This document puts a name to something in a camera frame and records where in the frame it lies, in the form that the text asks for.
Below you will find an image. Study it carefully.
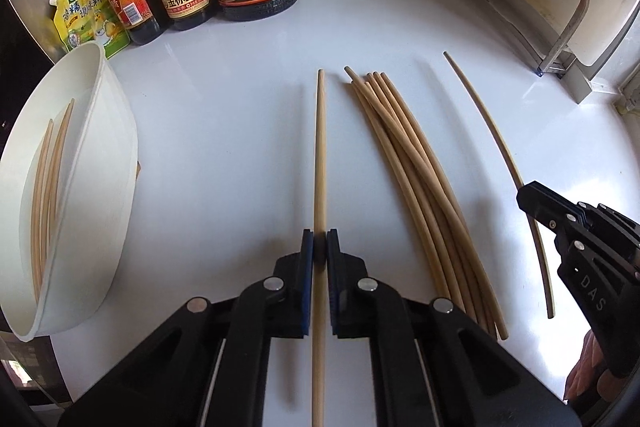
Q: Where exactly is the person's hand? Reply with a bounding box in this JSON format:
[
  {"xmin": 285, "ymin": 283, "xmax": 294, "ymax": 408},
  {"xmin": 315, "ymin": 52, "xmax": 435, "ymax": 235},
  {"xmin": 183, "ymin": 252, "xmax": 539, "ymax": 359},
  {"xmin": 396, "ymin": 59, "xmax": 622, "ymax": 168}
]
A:
[{"xmin": 563, "ymin": 329, "xmax": 629, "ymax": 403}]

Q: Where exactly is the yellow green seasoning pouch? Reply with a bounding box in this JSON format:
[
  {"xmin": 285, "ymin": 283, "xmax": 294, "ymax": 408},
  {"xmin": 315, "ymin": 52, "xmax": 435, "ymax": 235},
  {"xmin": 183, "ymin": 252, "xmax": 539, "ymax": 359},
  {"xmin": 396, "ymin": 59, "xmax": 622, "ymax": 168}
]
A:
[{"xmin": 53, "ymin": 0, "xmax": 130, "ymax": 58}]

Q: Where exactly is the white plastic chopstick container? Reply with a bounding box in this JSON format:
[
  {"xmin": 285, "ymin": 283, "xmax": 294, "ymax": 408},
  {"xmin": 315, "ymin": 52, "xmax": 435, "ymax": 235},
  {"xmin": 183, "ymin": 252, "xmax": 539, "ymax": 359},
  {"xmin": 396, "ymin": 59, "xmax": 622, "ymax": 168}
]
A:
[{"xmin": 1, "ymin": 42, "xmax": 138, "ymax": 341}]

